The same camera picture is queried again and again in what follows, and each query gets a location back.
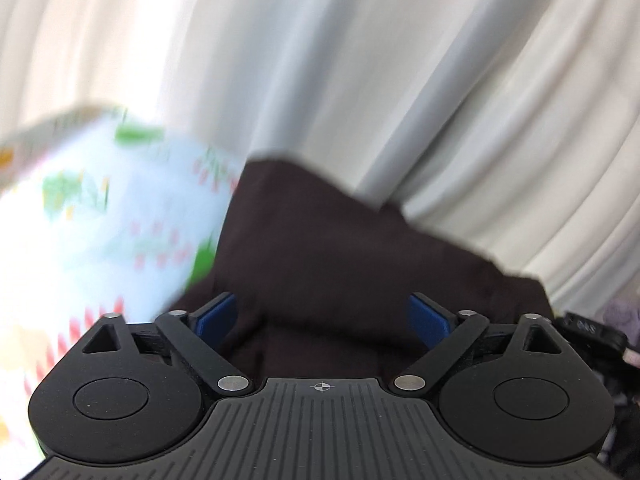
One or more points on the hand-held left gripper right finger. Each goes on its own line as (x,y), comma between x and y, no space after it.
(426,319)

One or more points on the dark brown jacket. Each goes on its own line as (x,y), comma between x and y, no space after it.
(345,260)

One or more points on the white curtain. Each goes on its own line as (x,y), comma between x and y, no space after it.
(380,60)

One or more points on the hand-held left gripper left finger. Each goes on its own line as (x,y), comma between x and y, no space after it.
(216,319)

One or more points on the floral bed sheet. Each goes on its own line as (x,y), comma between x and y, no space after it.
(105,230)

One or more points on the purple patterned cloth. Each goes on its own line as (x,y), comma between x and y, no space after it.
(622,317)

